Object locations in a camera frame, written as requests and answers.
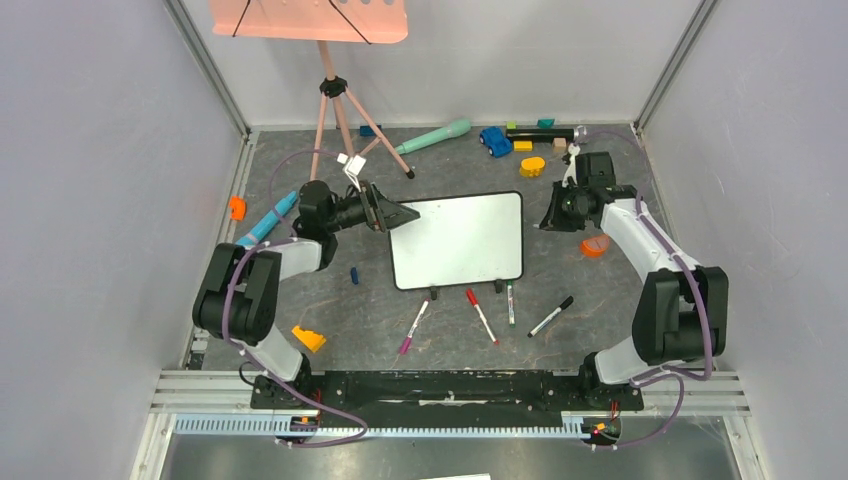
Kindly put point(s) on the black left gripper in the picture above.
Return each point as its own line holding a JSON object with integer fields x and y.
{"x": 380, "y": 212}

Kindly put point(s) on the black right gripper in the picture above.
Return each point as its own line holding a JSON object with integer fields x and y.
{"x": 562, "y": 213}

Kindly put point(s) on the black framed whiteboard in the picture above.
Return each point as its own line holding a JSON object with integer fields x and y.
{"x": 459, "y": 240}

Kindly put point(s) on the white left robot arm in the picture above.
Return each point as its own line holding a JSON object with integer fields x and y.
{"x": 237, "y": 299}

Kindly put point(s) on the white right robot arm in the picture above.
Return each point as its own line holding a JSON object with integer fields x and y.
{"x": 680, "y": 323}

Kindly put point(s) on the green whiteboard marker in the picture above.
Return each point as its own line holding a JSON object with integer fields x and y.
{"x": 510, "y": 304}

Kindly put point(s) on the black whiteboard marker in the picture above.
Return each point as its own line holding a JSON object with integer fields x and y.
{"x": 565, "y": 304}

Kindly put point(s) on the red whiteboard marker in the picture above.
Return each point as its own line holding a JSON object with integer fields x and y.
{"x": 476, "y": 306}

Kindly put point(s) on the purple whiteboard marker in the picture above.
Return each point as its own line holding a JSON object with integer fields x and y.
{"x": 410, "y": 334}

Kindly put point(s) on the orange semicircle block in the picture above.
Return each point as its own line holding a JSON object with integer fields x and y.
{"x": 596, "y": 246}

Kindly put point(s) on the yellow oval block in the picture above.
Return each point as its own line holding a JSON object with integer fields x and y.
{"x": 532, "y": 167}

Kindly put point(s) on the beige wooden cube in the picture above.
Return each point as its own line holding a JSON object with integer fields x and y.
{"x": 559, "y": 146}

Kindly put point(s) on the yellow rectangular block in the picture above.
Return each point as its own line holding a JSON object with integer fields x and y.
{"x": 522, "y": 146}

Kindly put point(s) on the dark blue block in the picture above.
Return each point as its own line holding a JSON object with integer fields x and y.
{"x": 367, "y": 131}

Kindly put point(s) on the black silver microphone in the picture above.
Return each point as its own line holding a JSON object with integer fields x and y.
{"x": 545, "y": 135}

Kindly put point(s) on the teal block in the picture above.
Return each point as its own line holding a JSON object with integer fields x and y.
{"x": 545, "y": 123}

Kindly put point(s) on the blue toy car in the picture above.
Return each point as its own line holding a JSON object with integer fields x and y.
{"x": 495, "y": 141}

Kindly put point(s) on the mint green toy microphone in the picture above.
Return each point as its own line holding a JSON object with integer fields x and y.
{"x": 452, "y": 130}

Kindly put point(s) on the blue toy microphone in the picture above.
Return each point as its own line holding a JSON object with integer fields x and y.
{"x": 269, "y": 221}

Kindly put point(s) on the orange stair block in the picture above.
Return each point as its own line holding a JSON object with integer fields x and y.
{"x": 310, "y": 339}

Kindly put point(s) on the small orange block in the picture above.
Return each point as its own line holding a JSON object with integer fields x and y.
{"x": 238, "y": 208}

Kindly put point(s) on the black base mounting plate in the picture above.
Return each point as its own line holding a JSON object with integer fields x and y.
{"x": 445, "y": 398}

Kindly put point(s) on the pink music stand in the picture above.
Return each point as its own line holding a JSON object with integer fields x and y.
{"x": 323, "y": 22}

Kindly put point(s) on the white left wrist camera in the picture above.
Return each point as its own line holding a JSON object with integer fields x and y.
{"x": 352, "y": 166}

